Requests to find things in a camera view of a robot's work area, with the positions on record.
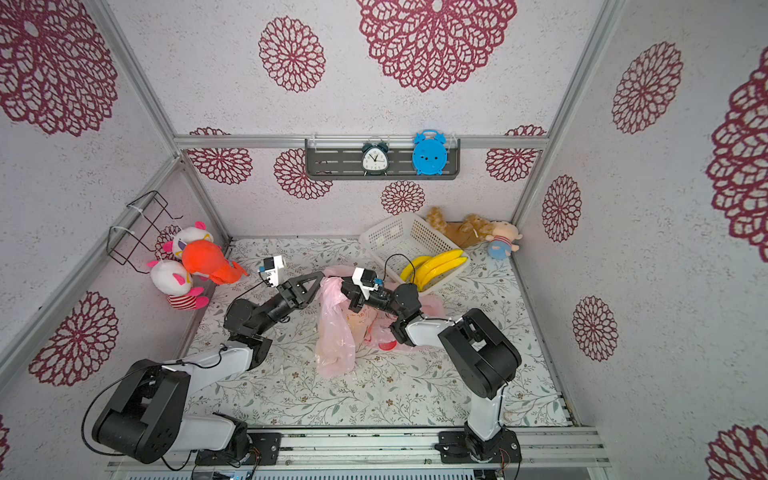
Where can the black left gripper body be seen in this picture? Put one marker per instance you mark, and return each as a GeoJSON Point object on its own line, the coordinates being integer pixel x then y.
{"type": "Point", "coordinates": [289, 291]}

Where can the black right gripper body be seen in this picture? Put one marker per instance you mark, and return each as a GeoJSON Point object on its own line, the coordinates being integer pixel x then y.
{"type": "Point", "coordinates": [360, 296]}

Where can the pink plastic bag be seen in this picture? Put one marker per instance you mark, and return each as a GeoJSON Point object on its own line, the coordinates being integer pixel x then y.
{"type": "Point", "coordinates": [342, 332]}

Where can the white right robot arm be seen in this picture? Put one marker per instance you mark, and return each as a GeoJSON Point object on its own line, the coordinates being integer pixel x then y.
{"type": "Point", "coordinates": [485, 359]}

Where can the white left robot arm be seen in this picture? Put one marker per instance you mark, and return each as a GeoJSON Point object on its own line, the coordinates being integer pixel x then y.
{"type": "Point", "coordinates": [145, 417]}

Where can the white plastic lattice basket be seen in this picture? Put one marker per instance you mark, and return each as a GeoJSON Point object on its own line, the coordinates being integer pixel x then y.
{"type": "Point", "coordinates": [395, 242]}

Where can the orange plush dinosaur toy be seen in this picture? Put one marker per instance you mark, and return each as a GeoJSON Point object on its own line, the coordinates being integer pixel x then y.
{"type": "Point", "coordinates": [206, 258]}

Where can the white pink striped plush toy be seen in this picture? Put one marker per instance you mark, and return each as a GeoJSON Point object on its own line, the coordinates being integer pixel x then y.
{"type": "Point", "coordinates": [176, 283]}

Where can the brown plush teddy bear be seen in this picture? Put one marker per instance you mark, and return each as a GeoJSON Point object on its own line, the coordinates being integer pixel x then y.
{"type": "Point", "coordinates": [471, 231]}

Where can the white plush toy yellow glasses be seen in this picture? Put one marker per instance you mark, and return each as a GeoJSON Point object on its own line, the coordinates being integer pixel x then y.
{"type": "Point", "coordinates": [172, 240]}

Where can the small doll blue outfit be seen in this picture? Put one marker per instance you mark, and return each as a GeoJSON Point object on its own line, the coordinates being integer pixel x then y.
{"type": "Point", "coordinates": [502, 240]}

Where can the dark green alarm clock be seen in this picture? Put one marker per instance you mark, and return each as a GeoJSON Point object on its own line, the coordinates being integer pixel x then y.
{"type": "Point", "coordinates": [375, 160]}

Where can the blue alarm clock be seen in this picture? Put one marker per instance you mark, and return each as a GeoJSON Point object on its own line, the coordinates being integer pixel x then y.
{"type": "Point", "coordinates": [430, 154]}

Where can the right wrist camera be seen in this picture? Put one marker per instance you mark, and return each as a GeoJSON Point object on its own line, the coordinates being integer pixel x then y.
{"type": "Point", "coordinates": [367, 281]}

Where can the grey wall shelf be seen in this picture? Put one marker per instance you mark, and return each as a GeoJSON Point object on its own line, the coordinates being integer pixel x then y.
{"type": "Point", "coordinates": [344, 162]}

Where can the black wire wall rack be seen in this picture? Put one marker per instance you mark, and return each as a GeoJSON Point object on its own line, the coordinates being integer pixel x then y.
{"type": "Point", "coordinates": [149, 218]}

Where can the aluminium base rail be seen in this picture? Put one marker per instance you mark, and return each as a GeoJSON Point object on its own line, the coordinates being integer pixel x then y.
{"type": "Point", "coordinates": [390, 453]}

